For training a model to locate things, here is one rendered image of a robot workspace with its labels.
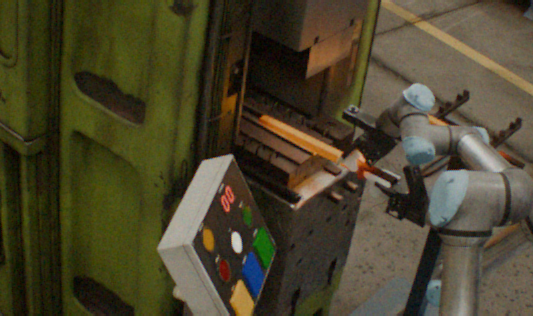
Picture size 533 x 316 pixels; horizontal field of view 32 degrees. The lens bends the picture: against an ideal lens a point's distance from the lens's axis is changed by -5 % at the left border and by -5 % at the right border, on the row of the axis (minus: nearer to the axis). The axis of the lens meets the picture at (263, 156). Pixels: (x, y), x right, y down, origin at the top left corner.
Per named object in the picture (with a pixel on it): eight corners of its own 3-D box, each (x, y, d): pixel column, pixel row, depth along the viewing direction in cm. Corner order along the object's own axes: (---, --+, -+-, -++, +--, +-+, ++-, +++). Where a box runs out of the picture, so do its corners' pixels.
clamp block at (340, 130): (352, 147, 280) (356, 128, 277) (335, 158, 274) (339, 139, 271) (319, 129, 286) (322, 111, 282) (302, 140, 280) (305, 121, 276)
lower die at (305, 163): (328, 163, 272) (333, 138, 267) (286, 192, 258) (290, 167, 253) (216, 102, 291) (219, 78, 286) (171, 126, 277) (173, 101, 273)
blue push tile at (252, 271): (265, 276, 221) (253, 251, 217) (257, 297, 215) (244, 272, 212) (258, 277, 221) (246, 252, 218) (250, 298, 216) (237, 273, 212)
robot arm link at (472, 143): (561, 184, 189) (482, 115, 235) (515, 183, 188) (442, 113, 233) (551, 235, 193) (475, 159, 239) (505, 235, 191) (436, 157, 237)
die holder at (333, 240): (346, 266, 305) (373, 152, 279) (273, 325, 279) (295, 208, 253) (214, 187, 330) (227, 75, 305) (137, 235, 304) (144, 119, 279)
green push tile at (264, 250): (274, 249, 229) (262, 226, 225) (267, 269, 223) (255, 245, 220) (268, 251, 229) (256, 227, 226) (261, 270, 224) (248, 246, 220)
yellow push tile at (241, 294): (255, 304, 213) (241, 279, 209) (246, 326, 207) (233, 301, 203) (247, 305, 213) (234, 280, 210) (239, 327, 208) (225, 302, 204)
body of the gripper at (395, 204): (382, 211, 251) (419, 232, 245) (388, 185, 246) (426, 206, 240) (397, 199, 256) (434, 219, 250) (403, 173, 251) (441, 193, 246)
